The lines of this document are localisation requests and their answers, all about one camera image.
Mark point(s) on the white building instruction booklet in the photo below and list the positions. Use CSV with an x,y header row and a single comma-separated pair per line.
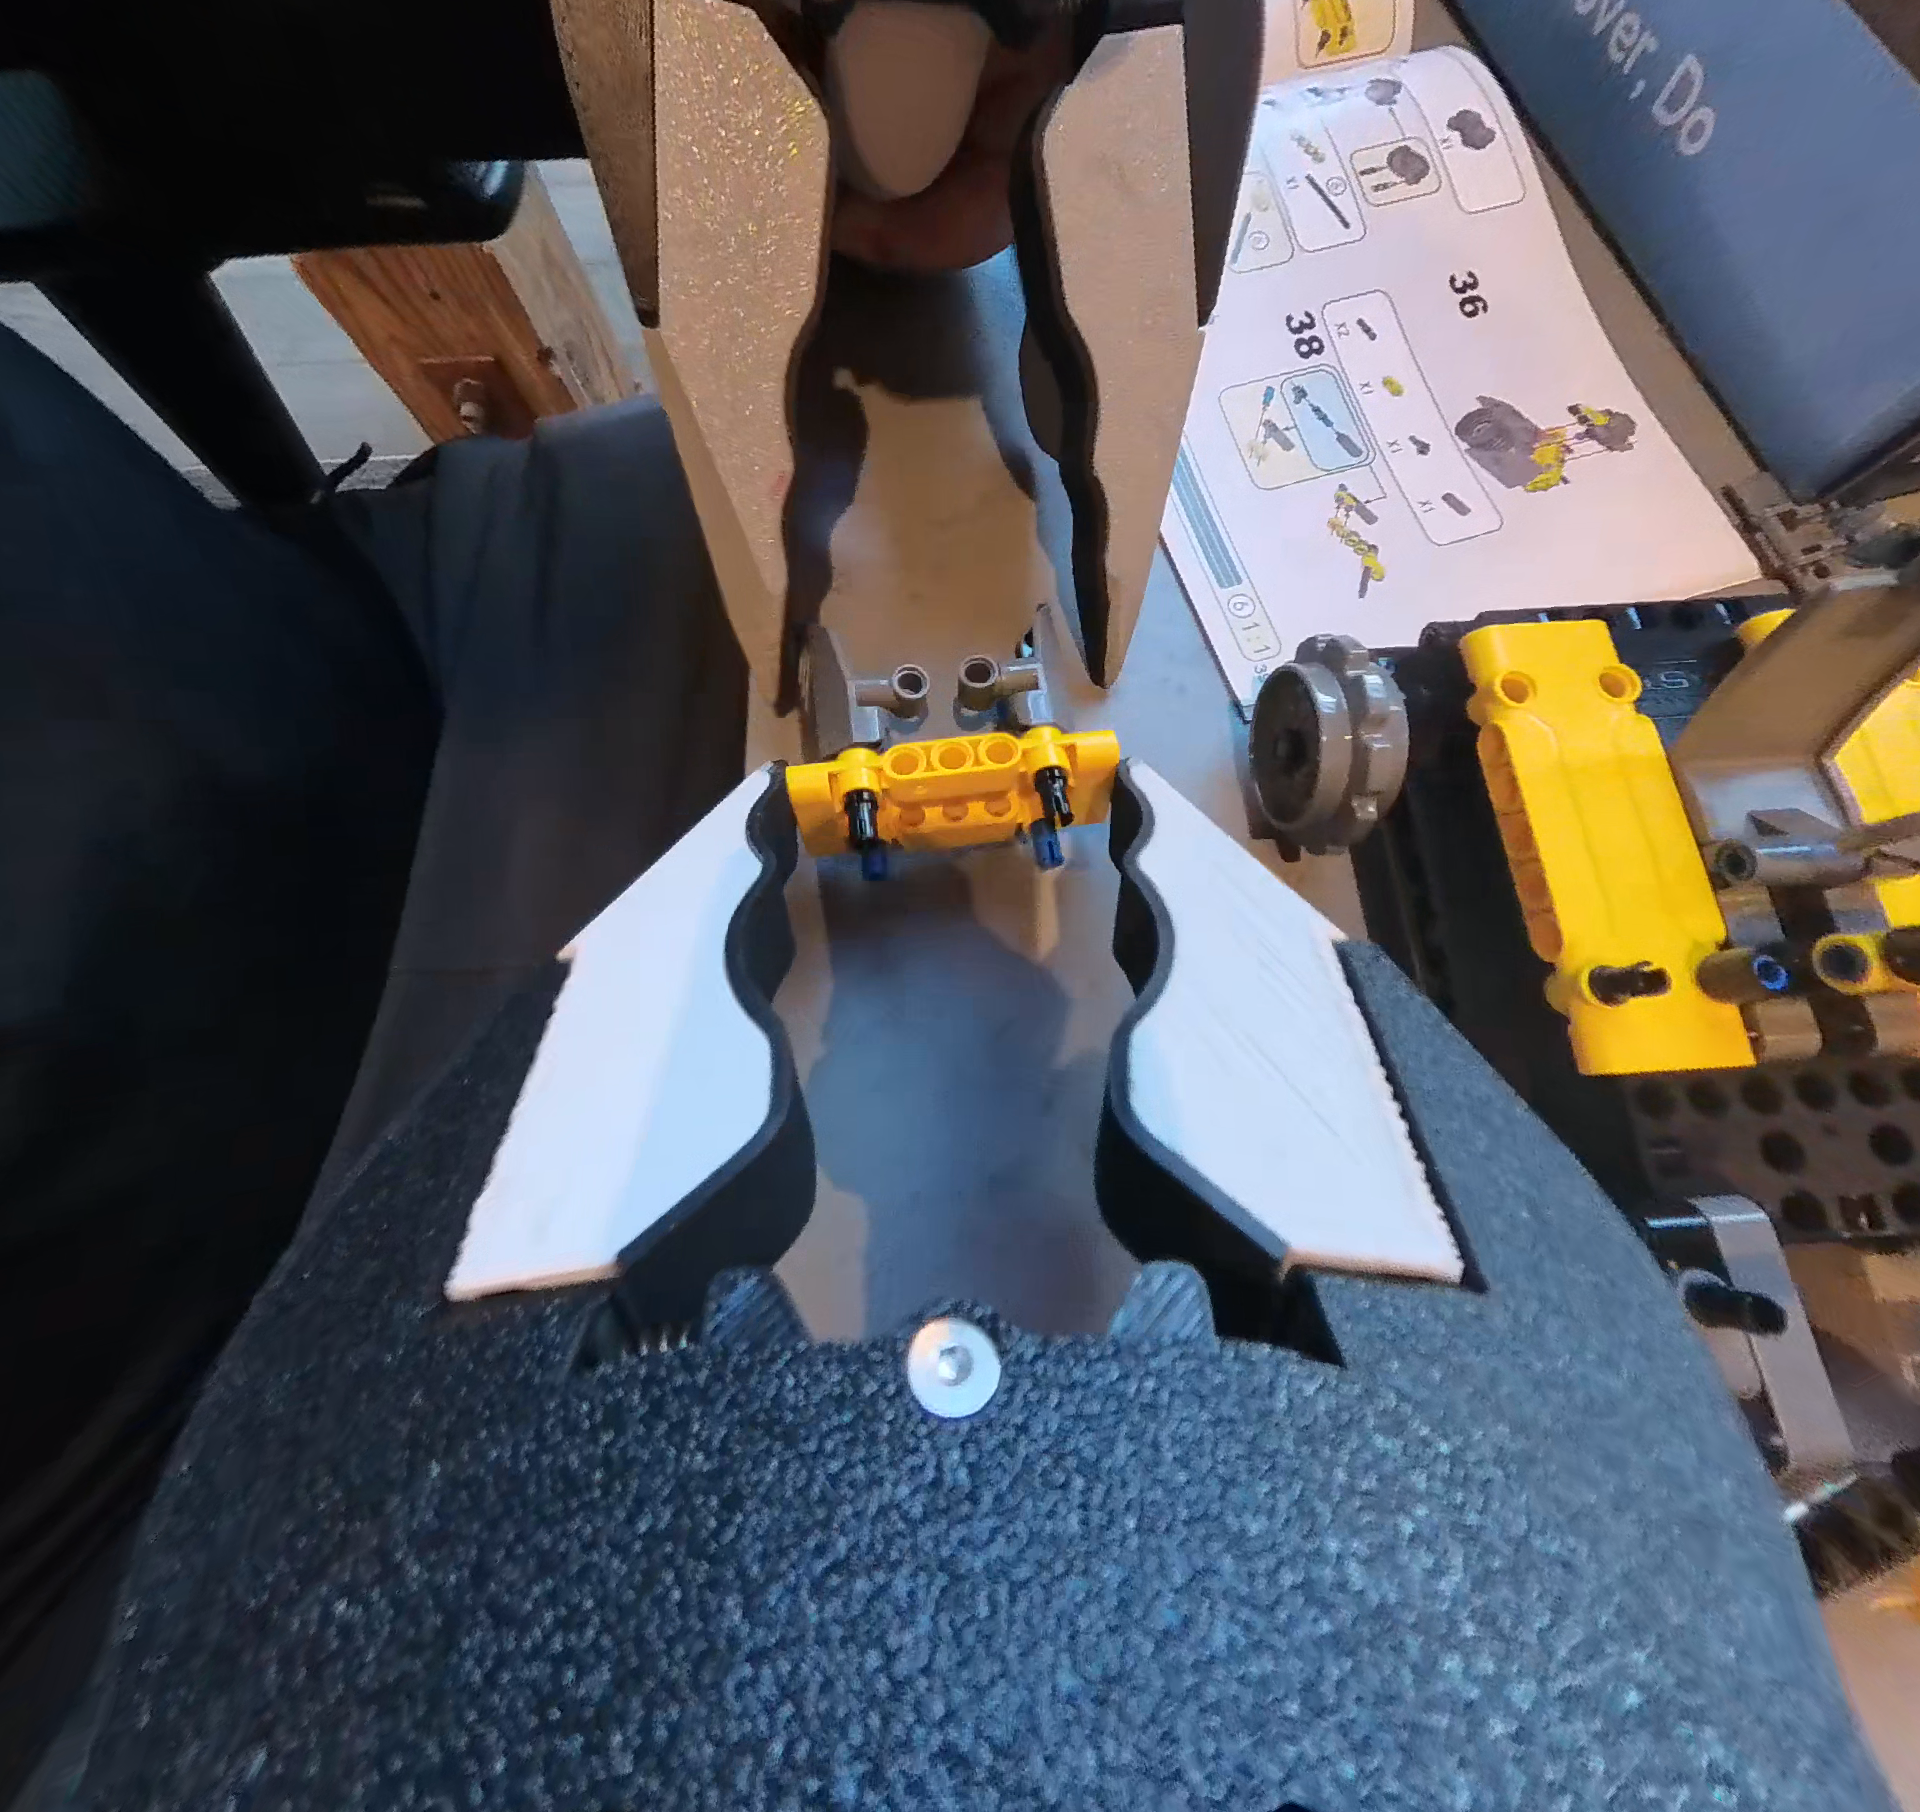
x,y
1517,237

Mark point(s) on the wooden crate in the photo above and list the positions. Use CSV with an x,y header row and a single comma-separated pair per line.
x,y
450,327

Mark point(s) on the blue cardboard box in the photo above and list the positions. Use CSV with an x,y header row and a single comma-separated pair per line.
x,y
1725,268

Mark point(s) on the yellow brick panel with pins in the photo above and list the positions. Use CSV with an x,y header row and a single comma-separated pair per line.
x,y
810,799

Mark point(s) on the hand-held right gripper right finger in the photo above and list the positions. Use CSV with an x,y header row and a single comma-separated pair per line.
x,y
1275,1078

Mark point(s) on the yellow black brick vehicle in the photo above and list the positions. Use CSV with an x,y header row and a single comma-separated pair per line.
x,y
1592,823

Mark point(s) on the grey desk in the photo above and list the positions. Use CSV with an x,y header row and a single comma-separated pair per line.
x,y
960,1092

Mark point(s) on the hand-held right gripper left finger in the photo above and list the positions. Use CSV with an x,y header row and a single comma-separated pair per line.
x,y
645,1078

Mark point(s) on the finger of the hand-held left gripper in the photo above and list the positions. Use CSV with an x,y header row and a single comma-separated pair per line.
x,y
1118,268
735,311

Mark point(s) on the person's left hand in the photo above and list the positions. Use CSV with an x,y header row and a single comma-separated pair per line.
x,y
960,230

